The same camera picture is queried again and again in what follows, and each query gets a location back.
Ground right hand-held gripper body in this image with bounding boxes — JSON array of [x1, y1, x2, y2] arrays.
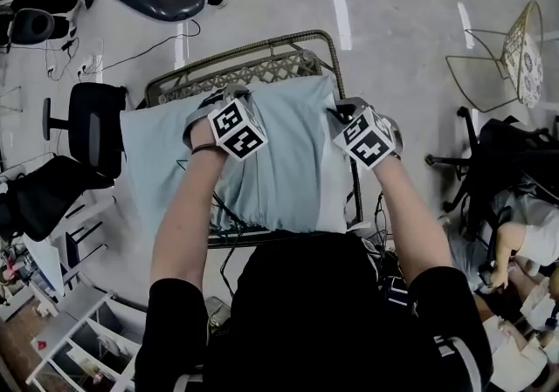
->
[[325, 96, 405, 171]]

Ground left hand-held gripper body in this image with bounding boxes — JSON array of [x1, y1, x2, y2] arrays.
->
[[182, 84, 269, 163]]

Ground white pillow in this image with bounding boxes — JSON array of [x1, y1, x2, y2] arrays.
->
[[316, 127, 353, 234]]

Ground light blue pillowcase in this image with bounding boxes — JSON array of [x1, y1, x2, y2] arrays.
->
[[120, 73, 340, 235]]

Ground person's left forearm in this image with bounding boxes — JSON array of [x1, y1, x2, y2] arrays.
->
[[149, 121, 229, 285]]

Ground person's right forearm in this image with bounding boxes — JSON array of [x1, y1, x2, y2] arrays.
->
[[373, 154, 453, 289]]

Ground black office chair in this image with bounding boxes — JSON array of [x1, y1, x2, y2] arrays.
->
[[0, 155, 115, 244], [42, 82, 128, 181], [425, 105, 559, 247]]

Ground person's black shirt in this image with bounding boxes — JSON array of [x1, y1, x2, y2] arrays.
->
[[133, 230, 494, 392]]

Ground white shelf unit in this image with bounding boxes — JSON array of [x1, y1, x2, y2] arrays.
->
[[24, 289, 152, 392]]

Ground white desk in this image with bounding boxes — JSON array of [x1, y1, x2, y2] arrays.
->
[[0, 189, 118, 311]]

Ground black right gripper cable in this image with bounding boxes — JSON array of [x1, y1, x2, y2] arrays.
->
[[369, 189, 404, 254]]

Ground gold wire chair patterned cushion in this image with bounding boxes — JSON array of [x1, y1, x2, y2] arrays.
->
[[445, 0, 546, 115]]

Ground white backpack shoulder strap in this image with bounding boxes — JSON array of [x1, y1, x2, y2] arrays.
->
[[172, 372, 206, 392], [434, 335, 481, 392]]

